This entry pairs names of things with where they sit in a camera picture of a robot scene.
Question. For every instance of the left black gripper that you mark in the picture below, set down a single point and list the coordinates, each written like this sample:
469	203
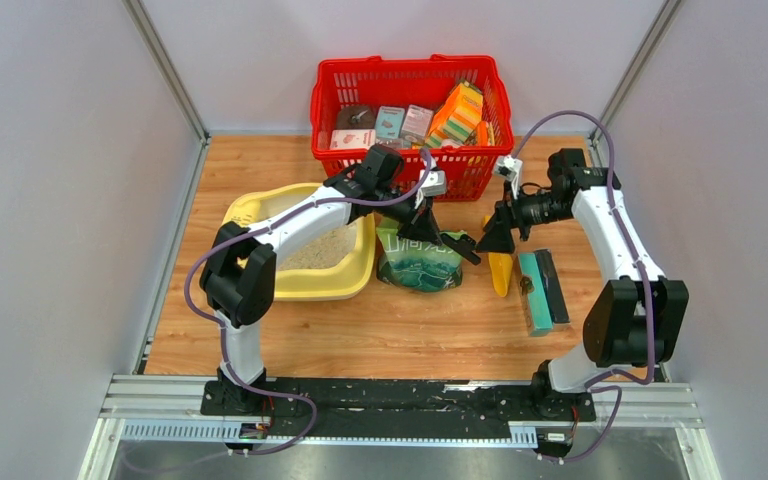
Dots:
420	223

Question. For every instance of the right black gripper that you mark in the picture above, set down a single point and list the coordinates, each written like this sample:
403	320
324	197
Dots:
497	236

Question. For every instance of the yellow plastic scoop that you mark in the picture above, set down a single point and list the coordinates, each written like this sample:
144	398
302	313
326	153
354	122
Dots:
501	268

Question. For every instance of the black bag clip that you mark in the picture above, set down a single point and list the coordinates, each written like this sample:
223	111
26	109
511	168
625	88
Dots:
463	245

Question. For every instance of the green litter bag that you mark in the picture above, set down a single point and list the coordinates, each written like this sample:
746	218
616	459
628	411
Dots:
416	265

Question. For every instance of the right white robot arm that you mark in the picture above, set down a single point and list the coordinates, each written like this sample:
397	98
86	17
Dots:
637	317

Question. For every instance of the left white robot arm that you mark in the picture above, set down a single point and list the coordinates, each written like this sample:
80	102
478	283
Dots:
238	274

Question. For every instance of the yellow litter box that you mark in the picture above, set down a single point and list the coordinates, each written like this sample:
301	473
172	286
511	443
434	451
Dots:
333	266

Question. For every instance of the teal rectangular box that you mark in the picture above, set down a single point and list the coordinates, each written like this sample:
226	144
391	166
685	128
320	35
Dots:
533	296

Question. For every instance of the pink grey small box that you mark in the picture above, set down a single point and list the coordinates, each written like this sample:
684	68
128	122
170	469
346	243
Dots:
416	124

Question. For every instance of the white red small box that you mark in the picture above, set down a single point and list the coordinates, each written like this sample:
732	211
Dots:
352	139

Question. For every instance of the teal small box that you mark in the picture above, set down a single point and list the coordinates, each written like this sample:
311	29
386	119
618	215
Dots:
388	123

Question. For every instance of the dark brown box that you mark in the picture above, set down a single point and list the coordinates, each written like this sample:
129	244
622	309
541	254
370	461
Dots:
356	117

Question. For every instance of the orange small packet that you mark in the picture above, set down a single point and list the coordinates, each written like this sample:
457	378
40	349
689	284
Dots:
484	135

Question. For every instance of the orange green striped sponge pack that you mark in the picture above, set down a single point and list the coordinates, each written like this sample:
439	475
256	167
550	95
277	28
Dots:
458	117

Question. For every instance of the red plastic shopping basket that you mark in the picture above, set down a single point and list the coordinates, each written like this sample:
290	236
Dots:
377	82

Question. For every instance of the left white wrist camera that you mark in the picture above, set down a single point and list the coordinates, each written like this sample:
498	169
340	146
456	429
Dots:
433	183

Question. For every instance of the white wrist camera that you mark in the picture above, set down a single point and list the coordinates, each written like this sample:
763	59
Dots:
433	183
510	169

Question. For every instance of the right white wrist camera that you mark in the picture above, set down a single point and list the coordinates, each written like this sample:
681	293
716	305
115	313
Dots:
510	169

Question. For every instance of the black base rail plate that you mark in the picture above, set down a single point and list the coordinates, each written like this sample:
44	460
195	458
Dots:
397	409

